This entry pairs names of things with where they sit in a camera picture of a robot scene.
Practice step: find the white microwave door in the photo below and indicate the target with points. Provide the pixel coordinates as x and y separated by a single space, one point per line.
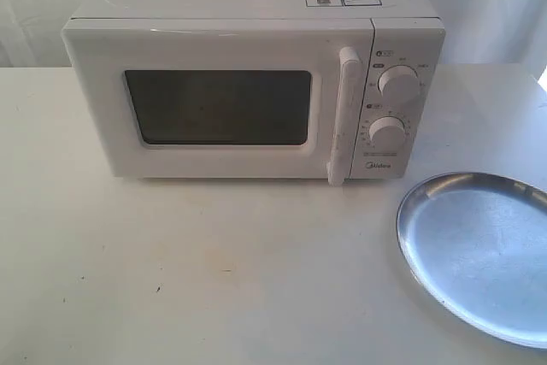
270 99

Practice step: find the white control knob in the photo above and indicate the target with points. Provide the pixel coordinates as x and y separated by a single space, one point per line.
399 84
387 132

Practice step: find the white microwave oven body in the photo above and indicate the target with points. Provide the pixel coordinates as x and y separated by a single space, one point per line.
404 34

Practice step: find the round stainless steel tray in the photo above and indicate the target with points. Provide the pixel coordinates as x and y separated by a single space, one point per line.
476 243

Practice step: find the upper white control knob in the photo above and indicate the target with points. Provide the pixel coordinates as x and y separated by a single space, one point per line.
399 84

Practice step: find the lower white control knob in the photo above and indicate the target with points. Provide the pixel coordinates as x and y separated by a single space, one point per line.
387 132

